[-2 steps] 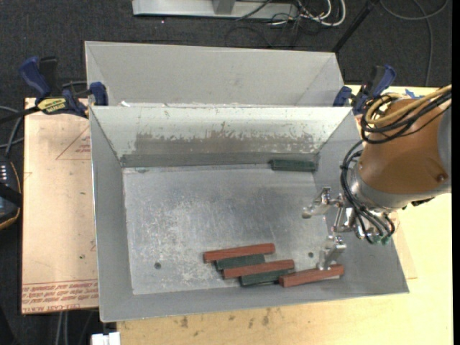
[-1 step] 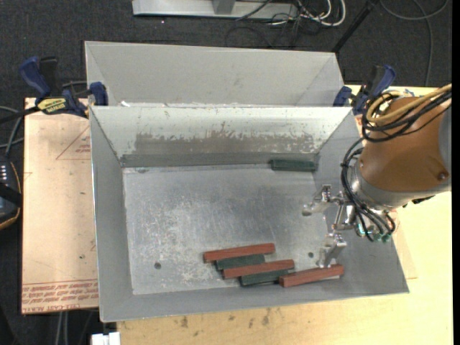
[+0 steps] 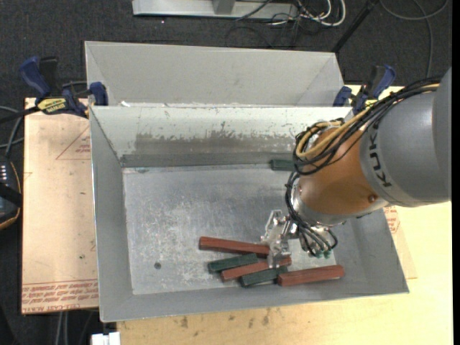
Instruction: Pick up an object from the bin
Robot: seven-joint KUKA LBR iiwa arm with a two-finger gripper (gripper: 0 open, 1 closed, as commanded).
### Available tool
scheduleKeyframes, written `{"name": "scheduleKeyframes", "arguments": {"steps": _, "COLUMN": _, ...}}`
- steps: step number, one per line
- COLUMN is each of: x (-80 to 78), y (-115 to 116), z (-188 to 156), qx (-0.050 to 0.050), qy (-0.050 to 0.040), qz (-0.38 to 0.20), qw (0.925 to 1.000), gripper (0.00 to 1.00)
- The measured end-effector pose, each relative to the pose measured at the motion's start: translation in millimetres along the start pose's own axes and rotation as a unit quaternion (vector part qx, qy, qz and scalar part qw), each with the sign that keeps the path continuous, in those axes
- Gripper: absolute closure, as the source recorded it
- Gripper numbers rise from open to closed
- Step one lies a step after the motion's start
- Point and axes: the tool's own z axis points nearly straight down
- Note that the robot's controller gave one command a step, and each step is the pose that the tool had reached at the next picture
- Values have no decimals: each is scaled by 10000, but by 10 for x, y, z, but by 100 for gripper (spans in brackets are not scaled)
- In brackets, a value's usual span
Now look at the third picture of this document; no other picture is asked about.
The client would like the dark green flat block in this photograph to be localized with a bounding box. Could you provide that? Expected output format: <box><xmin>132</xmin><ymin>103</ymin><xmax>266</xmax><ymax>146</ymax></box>
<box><xmin>239</xmin><ymin>265</ymin><xmax>289</xmax><ymax>288</ymax></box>
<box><xmin>207</xmin><ymin>252</ymin><xmax>260</xmax><ymax>274</ymax></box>
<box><xmin>269</xmin><ymin>158</ymin><xmax>300</xmax><ymax>173</ymax></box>

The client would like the red-brown flat block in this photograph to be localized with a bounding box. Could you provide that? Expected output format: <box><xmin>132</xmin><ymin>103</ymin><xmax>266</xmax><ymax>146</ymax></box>
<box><xmin>198</xmin><ymin>236</ymin><xmax>271</xmax><ymax>257</ymax></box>
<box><xmin>276</xmin><ymin>264</ymin><xmax>346</xmax><ymax>288</ymax></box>
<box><xmin>219</xmin><ymin>257</ymin><xmax>293</xmax><ymax>283</ymax></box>

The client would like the grey metal bin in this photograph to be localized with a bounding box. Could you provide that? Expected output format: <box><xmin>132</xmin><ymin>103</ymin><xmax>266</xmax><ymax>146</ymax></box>
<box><xmin>84</xmin><ymin>40</ymin><xmax>410</xmax><ymax>323</ymax></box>

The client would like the brown cardboard board, red print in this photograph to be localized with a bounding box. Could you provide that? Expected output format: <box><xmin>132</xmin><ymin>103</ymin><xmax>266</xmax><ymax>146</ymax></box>
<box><xmin>21</xmin><ymin>97</ymin><xmax>100</xmax><ymax>315</ymax></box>

